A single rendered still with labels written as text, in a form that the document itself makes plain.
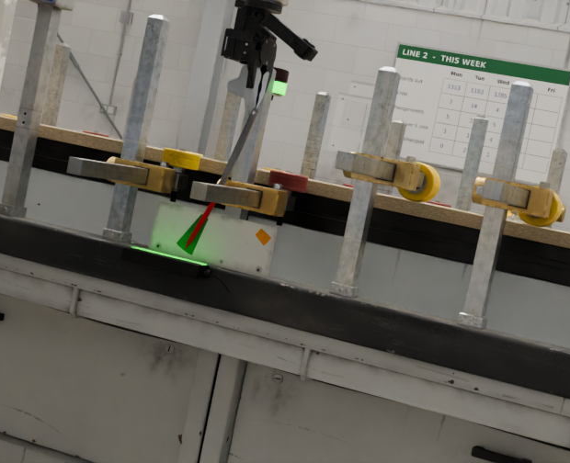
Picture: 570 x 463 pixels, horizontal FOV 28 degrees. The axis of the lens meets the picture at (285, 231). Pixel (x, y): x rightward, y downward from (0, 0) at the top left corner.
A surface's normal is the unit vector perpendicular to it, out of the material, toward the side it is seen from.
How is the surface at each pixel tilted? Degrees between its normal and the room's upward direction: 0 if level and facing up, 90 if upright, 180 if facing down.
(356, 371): 90
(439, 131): 90
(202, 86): 90
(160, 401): 90
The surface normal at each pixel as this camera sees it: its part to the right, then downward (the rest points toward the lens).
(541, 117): -0.33, -0.01
